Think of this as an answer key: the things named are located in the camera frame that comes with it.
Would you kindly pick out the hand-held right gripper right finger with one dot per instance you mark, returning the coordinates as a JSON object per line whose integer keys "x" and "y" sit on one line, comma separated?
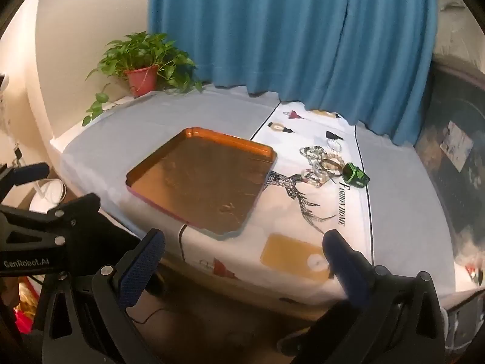
{"x": 341, "y": 261}

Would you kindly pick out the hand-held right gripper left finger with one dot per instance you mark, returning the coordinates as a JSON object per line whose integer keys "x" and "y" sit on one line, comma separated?
{"x": 140, "y": 269}

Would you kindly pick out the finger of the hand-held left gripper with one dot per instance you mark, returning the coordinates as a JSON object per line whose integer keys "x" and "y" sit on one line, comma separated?
{"x": 26, "y": 173}
{"x": 77, "y": 206}

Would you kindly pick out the green and black watch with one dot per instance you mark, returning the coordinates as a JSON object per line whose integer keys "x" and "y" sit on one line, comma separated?
{"x": 354, "y": 174}

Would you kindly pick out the brown wooden bangle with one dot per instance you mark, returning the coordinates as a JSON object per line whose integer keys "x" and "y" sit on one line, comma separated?
{"x": 325, "y": 163}

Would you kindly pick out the orange metal tray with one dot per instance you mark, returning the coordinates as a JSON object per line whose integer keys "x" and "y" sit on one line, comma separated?
{"x": 201, "y": 182}

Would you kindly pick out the white round stand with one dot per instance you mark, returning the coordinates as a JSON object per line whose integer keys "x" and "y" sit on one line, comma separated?
{"x": 47, "y": 195}

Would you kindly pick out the red and yellow cloth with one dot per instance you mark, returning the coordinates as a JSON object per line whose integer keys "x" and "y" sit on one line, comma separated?
{"x": 22, "y": 303}

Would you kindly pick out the gold bangle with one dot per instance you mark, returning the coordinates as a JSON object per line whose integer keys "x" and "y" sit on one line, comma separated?
{"x": 338, "y": 156}

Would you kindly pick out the green plant in red pot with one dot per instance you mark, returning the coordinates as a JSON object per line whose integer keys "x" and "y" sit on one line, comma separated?
{"x": 142, "y": 77}

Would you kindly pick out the white printed paper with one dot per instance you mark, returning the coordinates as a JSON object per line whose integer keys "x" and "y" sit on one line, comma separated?
{"x": 456, "y": 144}

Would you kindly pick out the printed white tablecloth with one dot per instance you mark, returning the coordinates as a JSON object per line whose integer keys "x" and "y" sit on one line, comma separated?
{"x": 212, "y": 110}

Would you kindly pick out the blue curtain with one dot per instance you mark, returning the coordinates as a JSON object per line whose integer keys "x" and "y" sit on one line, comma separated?
{"x": 288, "y": 34}

